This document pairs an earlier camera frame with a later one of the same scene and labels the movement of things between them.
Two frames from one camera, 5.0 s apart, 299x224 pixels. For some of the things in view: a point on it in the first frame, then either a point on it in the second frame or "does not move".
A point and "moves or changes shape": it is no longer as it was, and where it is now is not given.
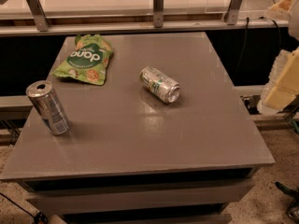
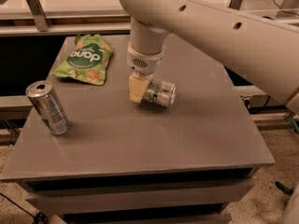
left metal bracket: [37, 9] does not move
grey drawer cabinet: [131, 158] does not move
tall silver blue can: [44, 97] does not move
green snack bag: [89, 61] does not move
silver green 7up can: [160, 84] moves or changes shape
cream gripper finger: [283, 83] -> [145, 63]
